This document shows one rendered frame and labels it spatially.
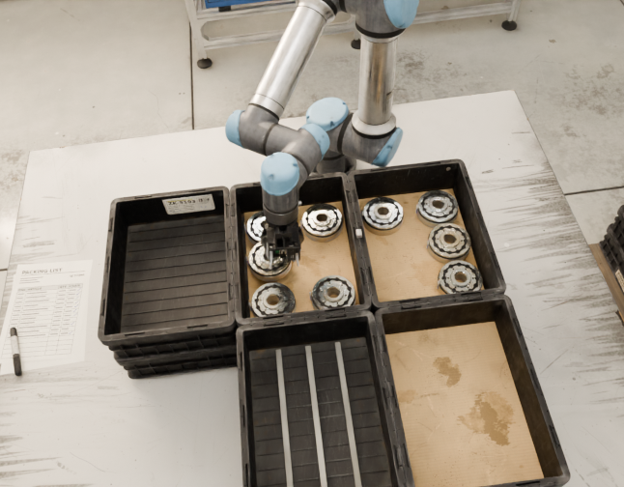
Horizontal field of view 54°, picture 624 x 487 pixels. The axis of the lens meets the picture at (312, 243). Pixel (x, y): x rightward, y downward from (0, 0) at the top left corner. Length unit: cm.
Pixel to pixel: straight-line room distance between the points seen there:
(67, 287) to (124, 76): 188
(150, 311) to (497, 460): 84
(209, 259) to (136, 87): 195
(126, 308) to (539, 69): 252
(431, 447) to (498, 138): 105
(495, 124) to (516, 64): 140
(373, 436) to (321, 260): 45
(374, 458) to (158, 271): 69
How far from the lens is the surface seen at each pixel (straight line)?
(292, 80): 135
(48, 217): 196
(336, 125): 164
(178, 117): 316
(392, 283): 149
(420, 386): 138
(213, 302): 149
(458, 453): 134
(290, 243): 134
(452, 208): 160
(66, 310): 175
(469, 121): 205
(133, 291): 156
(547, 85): 334
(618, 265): 245
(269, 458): 133
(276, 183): 118
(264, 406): 136
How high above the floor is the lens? 210
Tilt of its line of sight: 55 degrees down
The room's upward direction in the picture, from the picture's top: 5 degrees counter-clockwise
